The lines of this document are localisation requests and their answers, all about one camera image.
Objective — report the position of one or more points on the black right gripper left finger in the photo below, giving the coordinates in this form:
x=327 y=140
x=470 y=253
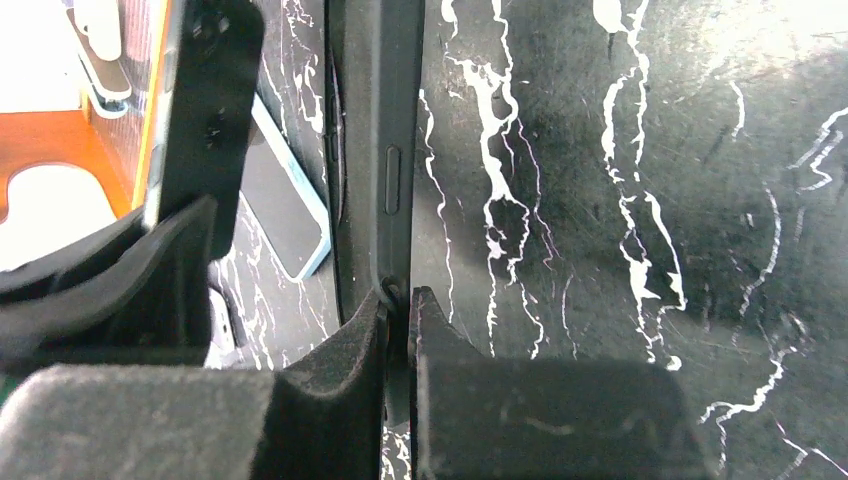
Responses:
x=319 y=418

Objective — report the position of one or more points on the black phone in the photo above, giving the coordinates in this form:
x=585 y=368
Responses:
x=202 y=98

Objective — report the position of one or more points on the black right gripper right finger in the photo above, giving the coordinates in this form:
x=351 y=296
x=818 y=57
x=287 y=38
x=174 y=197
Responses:
x=477 y=417

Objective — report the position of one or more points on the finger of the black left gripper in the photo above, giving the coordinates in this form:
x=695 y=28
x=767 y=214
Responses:
x=123 y=295

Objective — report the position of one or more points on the orange wooden shelf rack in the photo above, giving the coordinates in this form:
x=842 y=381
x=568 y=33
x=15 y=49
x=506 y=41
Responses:
x=52 y=155

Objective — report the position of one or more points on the phone in purple case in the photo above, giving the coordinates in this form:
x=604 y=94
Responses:
x=222 y=352

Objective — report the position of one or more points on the black phone case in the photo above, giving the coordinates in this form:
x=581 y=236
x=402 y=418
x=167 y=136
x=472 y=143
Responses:
x=373 y=62

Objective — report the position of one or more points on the white pink tape dispenser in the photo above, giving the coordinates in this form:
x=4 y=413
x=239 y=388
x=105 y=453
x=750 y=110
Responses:
x=95 y=29

